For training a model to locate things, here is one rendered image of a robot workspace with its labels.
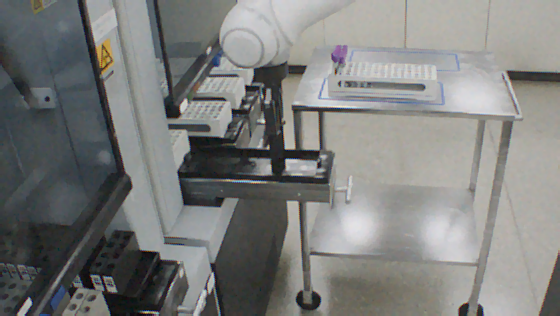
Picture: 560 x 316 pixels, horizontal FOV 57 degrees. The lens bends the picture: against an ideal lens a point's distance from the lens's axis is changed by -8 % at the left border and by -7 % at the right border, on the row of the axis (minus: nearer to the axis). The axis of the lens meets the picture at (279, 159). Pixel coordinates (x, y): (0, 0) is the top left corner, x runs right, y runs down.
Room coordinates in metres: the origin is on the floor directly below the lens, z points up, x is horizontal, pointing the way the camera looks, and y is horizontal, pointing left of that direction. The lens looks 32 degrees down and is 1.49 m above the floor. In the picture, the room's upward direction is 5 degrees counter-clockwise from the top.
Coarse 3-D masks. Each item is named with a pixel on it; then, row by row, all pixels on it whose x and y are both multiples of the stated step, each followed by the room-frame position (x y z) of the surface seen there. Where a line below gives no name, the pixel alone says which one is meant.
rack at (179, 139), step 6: (174, 132) 1.16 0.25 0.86; (180, 132) 1.16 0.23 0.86; (186, 132) 1.15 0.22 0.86; (174, 138) 1.13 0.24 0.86; (180, 138) 1.12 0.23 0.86; (186, 138) 1.14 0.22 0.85; (174, 144) 1.10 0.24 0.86; (180, 144) 1.10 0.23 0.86; (186, 144) 1.14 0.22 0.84; (174, 150) 1.07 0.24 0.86; (180, 150) 1.10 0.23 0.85; (186, 150) 1.13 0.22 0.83; (174, 156) 1.07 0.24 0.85; (180, 156) 1.09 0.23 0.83; (180, 162) 1.09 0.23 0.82
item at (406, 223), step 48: (384, 48) 1.70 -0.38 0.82; (336, 96) 1.36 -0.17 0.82; (480, 96) 1.31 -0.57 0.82; (480, 144) 1.60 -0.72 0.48; (336, 192) 1.66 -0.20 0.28; (384, 192) 1.63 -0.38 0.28; (432, 192) 1.61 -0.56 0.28; (336, 240) 1.39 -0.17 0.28; (384, 240) 1.37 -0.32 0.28; (432, 240) 1.34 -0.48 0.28; (480, 288) 1.19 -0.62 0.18
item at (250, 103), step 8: (248, 96) 1.42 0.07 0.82; (256, 96) 1.44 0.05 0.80; (240, 104) 1.37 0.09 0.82; (248, 104) 1.37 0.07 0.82; (256, 104) 1.41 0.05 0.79; (232, 112) 1.34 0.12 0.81; (240, 112) 1.34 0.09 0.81; (248, 112) 1.34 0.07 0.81; (256, 112) 1.40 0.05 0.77; (248, 120) 1.32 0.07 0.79; (256, 120) 1.39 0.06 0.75; (248, 128) 1.32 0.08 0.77; (264, 128) 1.34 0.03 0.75
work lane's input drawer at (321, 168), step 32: (192, 160) 1.11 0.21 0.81; (224, 160) 1.11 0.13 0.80; (256, 160) 1.10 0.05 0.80; (288, 160) 1.09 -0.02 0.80; (320, 160) 1.04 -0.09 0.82; (192, 192) 1.04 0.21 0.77; (224, 192) 1.02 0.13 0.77; (256, 192) 1.01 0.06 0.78; (288, 192) 0.99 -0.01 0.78; (320, 192) 0.98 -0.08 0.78; (352, 192) 1.01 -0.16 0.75
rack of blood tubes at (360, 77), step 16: (352, 64) 1.44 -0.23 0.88; (368, 64) 1.44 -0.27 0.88; (384, 64) 1.43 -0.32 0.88; (400, 64) 1.42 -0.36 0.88; (336, 80) 1.37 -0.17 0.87; (352, 80) 1.41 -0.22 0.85; (368, 80) 1.35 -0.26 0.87; (384, 80) 1.33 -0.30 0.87; (400, 80) 1.32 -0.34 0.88; (416, 80) 1.31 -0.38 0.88; (432, 80) 1.30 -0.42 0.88; (352, 96) 1.36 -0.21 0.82; (368, 96) 1.34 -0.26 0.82; (384, 96) 1.33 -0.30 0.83; (400, 96) 1.32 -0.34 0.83; (416, 96) 1.31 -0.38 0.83
